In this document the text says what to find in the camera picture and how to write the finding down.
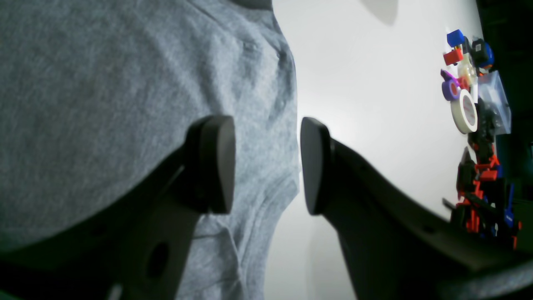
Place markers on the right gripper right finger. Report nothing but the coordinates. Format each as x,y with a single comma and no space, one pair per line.
394,248

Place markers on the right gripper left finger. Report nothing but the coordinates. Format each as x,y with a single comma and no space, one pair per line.
137,248

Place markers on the grey T-shirt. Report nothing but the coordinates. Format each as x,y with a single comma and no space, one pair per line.
96,93

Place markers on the white tape roll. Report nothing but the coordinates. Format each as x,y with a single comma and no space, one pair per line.
464,113

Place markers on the purple tape roll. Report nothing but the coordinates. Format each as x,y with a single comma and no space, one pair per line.
451,89

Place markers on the pile of coloured parts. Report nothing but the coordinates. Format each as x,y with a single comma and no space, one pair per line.
485,198

